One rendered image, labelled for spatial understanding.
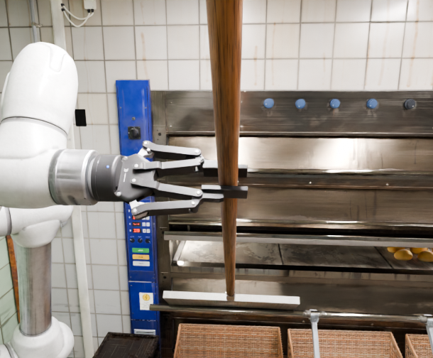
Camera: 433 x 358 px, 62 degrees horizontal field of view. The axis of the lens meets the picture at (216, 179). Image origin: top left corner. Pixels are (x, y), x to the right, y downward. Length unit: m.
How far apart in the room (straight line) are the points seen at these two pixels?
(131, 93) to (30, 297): 0.99
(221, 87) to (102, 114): 1.57
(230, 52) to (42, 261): 1.06
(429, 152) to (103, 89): 1.60
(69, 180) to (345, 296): 1.78
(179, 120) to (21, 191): 1.30
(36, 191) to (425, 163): 1.74
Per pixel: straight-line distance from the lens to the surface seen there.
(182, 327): 2.16
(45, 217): 1.18
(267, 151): 1.81
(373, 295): 2.19
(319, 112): 1.83
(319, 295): 2.12
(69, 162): 0.58
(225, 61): 0.34
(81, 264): 2.16
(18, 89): 0.67
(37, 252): 1.27
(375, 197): 1.98
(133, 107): 1.83
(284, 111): 1.80
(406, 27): 1.93
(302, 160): 1.82
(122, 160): 0.60
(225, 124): 0.42
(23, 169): 0.60
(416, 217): 2.05
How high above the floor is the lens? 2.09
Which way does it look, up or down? 13 degrees down
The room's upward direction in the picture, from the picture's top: straight up
